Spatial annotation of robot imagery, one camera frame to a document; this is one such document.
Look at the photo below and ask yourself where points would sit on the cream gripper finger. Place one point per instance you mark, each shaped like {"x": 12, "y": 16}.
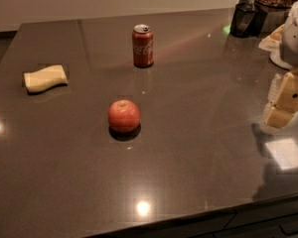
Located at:
{"x": 282, "y": 100}

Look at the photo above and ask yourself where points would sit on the red apple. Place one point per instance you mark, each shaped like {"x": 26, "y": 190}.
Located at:
{"x": 123, "y": 116}

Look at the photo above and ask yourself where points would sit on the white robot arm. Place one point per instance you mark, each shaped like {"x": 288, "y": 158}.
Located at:
{"x": 288, "y": 49}

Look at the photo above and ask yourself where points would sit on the yellow sponge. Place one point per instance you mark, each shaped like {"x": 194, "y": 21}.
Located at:
{"x": 45, "y": 78}

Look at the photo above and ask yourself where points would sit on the white plate with food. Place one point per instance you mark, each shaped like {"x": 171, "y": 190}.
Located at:
{"x": 271, "y": 43}

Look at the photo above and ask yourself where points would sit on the black cup holder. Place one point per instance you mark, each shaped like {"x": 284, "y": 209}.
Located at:
{"x": 247, "y": 22}

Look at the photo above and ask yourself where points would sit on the red cola can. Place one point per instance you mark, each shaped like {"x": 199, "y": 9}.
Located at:
{"x": 142, "y": 45}

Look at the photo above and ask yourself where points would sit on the dark drawer front with handle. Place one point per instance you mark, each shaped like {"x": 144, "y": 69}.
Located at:
{"x": 265, "y": 219}

